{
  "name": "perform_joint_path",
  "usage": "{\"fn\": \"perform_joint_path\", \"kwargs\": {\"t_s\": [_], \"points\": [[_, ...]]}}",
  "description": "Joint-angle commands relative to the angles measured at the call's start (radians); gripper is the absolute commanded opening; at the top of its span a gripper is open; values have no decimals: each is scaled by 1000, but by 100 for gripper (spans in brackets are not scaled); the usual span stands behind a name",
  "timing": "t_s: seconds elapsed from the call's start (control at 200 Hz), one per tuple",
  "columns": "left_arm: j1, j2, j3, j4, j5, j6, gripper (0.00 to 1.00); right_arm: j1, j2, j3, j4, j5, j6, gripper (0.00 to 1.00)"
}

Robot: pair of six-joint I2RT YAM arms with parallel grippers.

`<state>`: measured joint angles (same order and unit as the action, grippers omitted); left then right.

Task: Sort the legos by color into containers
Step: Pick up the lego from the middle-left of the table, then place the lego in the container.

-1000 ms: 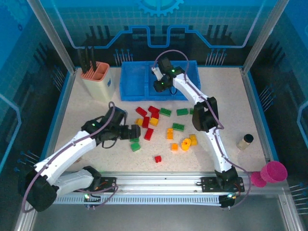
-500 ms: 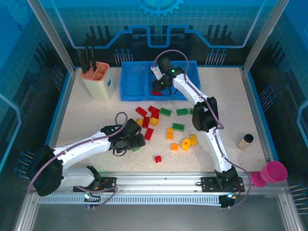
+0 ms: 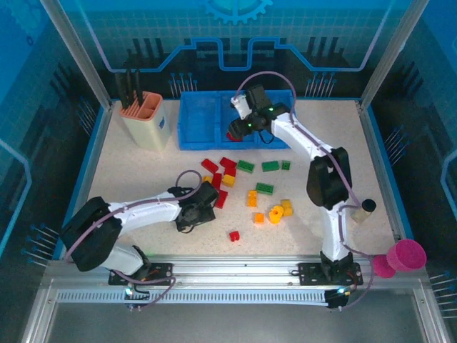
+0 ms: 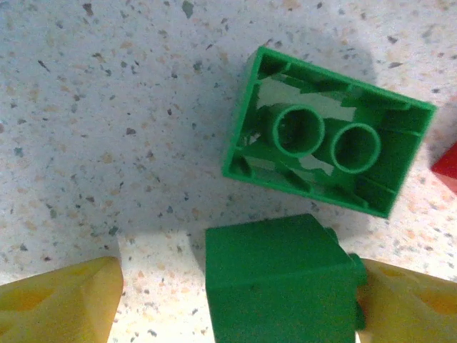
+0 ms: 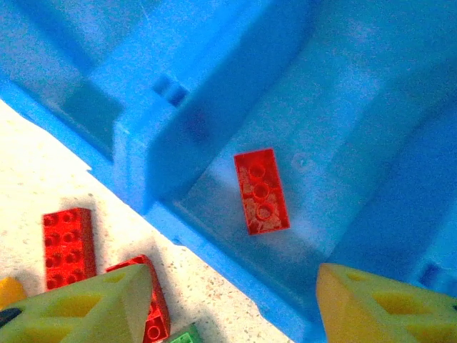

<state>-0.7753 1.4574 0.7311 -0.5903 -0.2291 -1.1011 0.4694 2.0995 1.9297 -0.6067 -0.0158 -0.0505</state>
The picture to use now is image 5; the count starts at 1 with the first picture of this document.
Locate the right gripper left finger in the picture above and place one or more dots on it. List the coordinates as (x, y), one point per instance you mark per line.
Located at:
(118, 303)

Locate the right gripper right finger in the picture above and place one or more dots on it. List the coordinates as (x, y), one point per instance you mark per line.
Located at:
(342, 303)

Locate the red lego brick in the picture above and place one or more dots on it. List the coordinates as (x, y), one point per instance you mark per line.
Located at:
(159, 314)
(262, 193)
(68, 246)

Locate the green lego brick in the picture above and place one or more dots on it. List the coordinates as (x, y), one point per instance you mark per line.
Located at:
(185, 336)

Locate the yellow lego brick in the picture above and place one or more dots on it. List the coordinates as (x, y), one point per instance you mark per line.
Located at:
(10, 291)

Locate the blue three-compartment plastic bin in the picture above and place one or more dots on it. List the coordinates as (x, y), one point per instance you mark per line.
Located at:
(321, 71)

